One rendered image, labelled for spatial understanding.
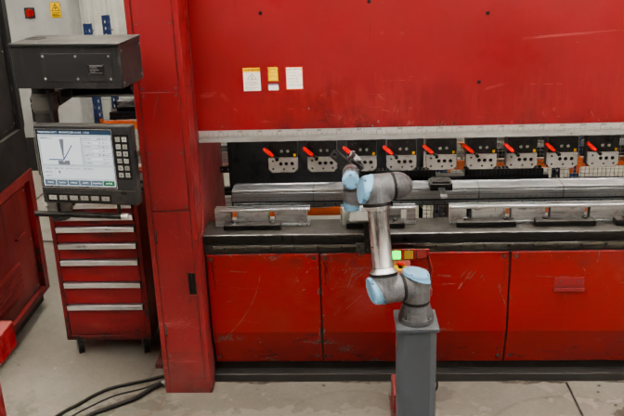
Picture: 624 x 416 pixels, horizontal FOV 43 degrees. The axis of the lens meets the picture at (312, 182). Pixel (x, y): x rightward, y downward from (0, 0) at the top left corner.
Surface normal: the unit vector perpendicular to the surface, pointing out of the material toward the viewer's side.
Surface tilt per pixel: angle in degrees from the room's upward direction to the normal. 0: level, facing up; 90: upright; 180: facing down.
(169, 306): 90
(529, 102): 90
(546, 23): 90
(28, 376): 0
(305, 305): 90
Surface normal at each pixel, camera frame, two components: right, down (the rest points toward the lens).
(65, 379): -0.04, -0.94
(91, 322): -0.05, 0.33
